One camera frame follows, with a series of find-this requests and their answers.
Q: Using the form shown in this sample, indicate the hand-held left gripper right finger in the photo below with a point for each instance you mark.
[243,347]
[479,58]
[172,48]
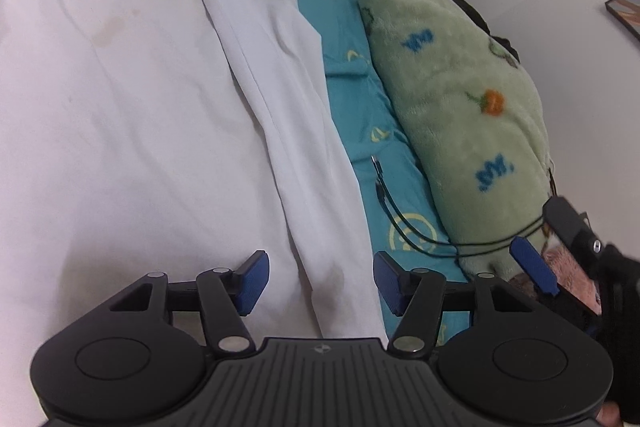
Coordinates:
[387,282]

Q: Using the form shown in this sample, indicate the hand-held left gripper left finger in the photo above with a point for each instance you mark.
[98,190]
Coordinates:
[255,277]

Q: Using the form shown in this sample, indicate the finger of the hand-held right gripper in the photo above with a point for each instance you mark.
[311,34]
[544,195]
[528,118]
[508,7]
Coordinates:
[570,227]
[532,264]

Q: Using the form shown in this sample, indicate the white shirt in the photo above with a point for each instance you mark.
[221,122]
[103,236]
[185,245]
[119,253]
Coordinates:
[125,107]

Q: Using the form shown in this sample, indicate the person's right hand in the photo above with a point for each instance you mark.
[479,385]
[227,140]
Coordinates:
[610,414]

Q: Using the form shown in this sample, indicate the pink fluffy cloth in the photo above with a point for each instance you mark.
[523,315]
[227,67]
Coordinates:
[575,277]

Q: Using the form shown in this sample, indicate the green fleece printed blanket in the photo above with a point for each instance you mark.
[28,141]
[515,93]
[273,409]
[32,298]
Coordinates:
[450,107]

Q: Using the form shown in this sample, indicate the teal printed bed sheet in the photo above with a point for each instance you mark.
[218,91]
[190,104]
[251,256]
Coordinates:
[350,107]

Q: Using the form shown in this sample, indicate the dark clothing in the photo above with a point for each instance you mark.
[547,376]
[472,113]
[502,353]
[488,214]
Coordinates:
[475,12]

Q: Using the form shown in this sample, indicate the framed wall picture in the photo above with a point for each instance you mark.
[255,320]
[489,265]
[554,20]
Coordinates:
[627,12]

